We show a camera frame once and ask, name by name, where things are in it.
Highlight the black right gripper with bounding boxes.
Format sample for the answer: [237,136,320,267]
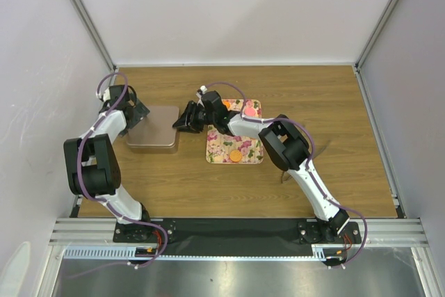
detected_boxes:
[172,102,216,135]

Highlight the brown tin lid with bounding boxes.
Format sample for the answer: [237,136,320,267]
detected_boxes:
[126,105,179,143]

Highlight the metal serving tongs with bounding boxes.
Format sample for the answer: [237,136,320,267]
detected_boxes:
[280,140,334,185]

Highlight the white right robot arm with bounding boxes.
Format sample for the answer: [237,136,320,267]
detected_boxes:
[172,90,350,243]

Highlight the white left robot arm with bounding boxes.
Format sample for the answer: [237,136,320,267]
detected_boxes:
[63,85,153,241]

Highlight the brown cookie tin box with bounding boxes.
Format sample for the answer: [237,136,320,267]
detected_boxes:
[126,141,179,154]

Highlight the floral serving tray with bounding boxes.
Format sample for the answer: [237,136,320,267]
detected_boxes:
[206,99,264,165]

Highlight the dotted biscuit bottom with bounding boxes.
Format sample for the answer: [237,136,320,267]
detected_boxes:
[229,150,243,163]

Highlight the pink cookie right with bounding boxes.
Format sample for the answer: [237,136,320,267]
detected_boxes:
[244,107,256,117]

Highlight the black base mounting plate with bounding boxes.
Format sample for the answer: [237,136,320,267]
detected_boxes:
[113,216,362,257]

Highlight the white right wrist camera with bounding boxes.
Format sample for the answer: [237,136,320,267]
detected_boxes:
[196,86,208,106]

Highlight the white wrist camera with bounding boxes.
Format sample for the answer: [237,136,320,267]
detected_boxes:
[96,88,110,102]
[196,86,208,106]

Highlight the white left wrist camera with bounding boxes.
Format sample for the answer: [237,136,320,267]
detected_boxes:
[96,88,110,102]

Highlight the aluminium cable duct rail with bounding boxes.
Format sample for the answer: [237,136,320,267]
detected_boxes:
[49,218,428,263]

